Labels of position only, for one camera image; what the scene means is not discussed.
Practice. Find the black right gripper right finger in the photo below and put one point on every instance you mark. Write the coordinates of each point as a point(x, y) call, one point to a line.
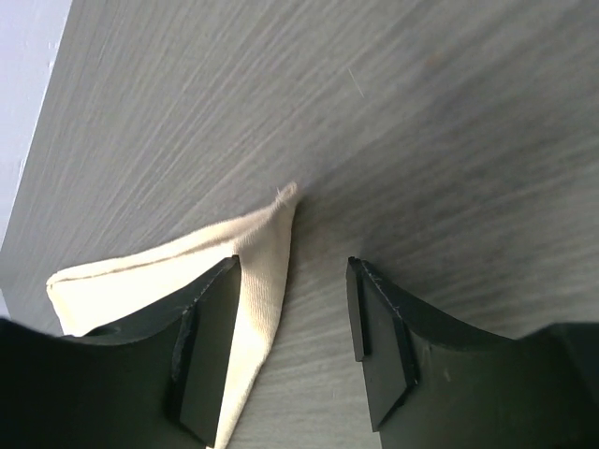
point(433, 381)

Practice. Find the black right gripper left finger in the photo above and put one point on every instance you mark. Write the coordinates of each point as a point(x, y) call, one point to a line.
point(153, 379)

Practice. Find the beige cloth napkin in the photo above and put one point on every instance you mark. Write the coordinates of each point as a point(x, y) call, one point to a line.
point(94, 294)

